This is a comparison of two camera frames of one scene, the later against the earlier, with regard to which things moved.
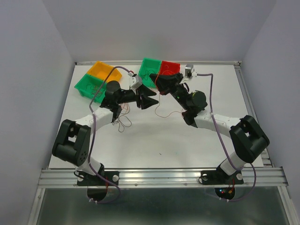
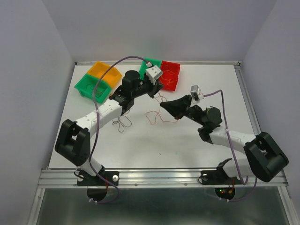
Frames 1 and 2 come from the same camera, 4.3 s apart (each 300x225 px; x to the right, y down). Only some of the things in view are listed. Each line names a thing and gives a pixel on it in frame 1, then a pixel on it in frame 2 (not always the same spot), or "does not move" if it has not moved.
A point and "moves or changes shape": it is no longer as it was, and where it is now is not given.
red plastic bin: (169, 68) does not move
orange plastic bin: (101, 71) does not move
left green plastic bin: (89, 85) does not move
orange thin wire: (168, 70) moves or changes shape
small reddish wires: (95, 90) does not move
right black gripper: (166, 83) -> (178, 108)
